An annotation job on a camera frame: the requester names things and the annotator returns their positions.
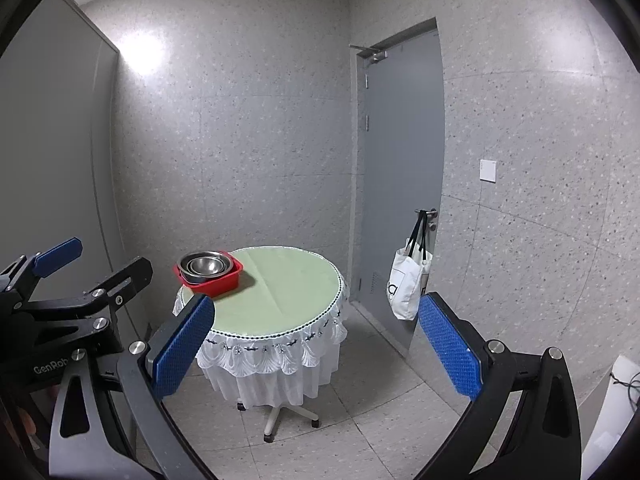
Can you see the medium steel bowl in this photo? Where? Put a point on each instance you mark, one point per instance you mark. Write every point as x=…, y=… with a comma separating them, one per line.
x=220, y=266

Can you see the white table base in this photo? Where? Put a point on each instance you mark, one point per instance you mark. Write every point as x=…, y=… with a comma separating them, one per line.
x=275, y=417

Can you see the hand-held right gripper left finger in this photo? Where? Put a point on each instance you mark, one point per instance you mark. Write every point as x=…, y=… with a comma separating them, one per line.
x=182, y=345

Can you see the person's left hand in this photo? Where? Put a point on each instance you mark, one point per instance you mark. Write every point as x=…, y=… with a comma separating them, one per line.
x=26, y=420

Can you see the white tote bag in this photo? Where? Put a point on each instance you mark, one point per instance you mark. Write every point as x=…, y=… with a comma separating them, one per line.
x=405, y=290

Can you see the metal door closer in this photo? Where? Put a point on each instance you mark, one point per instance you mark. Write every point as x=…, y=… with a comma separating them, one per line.
x=372, y=53

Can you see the grey door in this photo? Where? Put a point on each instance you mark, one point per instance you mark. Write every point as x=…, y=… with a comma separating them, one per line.
x=400, y=160

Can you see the white board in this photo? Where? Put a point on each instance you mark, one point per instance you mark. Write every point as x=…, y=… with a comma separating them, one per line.
x=607, y=425

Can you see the red plastic basin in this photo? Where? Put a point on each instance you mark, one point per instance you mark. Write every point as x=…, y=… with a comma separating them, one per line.
x=220, y=285

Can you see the white wall switch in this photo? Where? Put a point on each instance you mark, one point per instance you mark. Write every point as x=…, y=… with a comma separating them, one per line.
x=488, y=170

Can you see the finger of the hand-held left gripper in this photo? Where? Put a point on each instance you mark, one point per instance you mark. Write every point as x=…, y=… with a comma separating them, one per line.
x=125, y=277
x=57, y=255

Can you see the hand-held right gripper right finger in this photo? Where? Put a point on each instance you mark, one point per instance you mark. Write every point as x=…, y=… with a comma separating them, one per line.
x=450, y=345

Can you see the grey wall panel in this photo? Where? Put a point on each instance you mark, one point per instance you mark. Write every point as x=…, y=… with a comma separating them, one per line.
x=50, y=135

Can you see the green lace-trimmed tablecloth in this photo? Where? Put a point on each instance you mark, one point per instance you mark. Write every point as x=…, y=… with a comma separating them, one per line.
x=280, y=300

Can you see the large steel bowl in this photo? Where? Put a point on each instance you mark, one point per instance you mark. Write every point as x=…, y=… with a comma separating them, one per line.
x=186, y=271

